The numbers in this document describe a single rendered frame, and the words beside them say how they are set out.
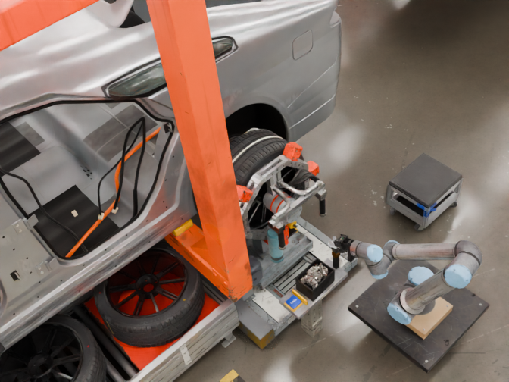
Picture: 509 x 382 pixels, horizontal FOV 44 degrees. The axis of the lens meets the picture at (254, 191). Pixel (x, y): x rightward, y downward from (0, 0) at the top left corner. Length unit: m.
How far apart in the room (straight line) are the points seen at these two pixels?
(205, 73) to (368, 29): 4.16
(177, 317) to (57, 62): 1.61
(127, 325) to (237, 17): 1.87
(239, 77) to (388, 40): 3.11
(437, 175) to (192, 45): 2.59
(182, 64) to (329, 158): 2.87
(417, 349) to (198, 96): 2.04
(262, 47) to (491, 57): 3.18
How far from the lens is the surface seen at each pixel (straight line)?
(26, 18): 2.15
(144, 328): 3.84
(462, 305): 4.08
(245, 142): 3.69
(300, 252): 4.41
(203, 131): 2.77
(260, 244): 4.26
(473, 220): 4.89
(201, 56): 2.58
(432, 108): 5.72
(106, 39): 3.31
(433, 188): 4.59
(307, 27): 3.86
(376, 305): 4.01
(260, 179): 3.55
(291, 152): 3.67
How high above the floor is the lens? 3.69
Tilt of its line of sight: 47 degrees down
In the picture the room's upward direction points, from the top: 8 degrees counter-clockwise
